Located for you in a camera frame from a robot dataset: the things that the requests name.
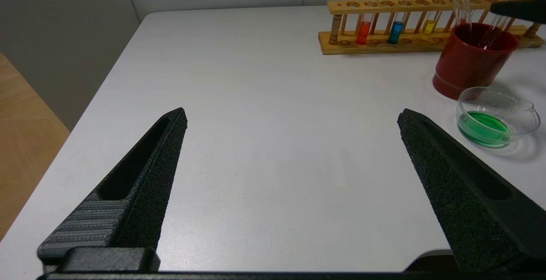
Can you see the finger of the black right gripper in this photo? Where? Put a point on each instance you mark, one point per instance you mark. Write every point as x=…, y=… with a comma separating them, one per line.
x=522, y=9

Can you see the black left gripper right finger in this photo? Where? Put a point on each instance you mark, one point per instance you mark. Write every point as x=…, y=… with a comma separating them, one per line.
x=469, y=212

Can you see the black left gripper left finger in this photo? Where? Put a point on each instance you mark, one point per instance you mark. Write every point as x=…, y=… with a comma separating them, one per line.
x=140, y=199

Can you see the glass test tube yellow pigment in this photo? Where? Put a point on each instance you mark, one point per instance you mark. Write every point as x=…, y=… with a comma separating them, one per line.
x=428, y=27
x=490, y=35

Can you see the glass test tube blue pigment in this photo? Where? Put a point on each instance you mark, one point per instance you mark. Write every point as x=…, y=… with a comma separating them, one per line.
x=394, y=33
x=463, y=11

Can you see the wooden test tube rack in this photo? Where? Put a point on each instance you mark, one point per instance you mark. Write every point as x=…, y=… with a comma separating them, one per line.
x=375, y=47

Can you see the red plastic cup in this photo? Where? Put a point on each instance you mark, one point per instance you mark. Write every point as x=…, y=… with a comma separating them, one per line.
x=469, y=71

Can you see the clear glass dish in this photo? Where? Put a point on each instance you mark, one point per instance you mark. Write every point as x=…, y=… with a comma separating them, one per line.
x=484, y=128

